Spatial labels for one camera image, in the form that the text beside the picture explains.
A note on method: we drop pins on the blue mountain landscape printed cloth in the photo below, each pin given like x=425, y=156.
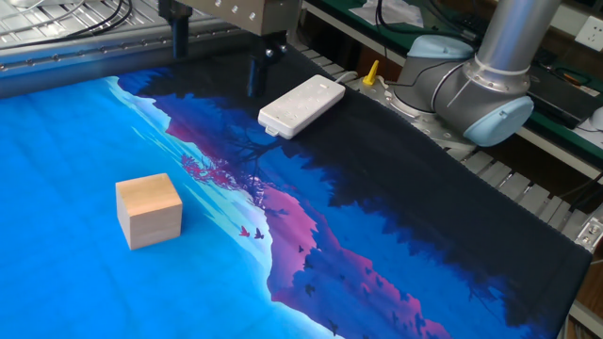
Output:
x=70, y=282

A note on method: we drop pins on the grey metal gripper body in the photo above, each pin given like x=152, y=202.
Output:
x=259, y=14

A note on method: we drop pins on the aluminium profile rail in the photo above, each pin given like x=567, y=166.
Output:
x=94, y=61

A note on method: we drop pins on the large wooden cube block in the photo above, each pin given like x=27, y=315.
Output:
x=151, y=212

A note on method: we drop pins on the small yellow cone object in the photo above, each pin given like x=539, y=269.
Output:
x=372, y=73

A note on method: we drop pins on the white rounded object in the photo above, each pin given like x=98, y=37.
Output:
x=598, y=118

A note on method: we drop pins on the white wall socket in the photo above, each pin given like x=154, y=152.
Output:
x=591, y=34

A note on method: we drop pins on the silver corner bracket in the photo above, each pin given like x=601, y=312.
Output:
x=591, y=234

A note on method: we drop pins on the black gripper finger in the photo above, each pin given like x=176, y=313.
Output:
x=180, y=37
x=256, y=75

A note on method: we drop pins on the silver robot mounting plate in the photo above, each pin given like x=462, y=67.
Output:
x=424, y=127

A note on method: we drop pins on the white power strip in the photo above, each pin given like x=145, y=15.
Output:
x=301, y=106

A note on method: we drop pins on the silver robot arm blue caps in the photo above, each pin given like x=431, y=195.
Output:
x=485, y=94

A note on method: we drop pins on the white paper sheet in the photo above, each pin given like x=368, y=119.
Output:
x=391, y=11

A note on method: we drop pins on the black flat device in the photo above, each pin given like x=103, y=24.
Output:
x=560, y=101

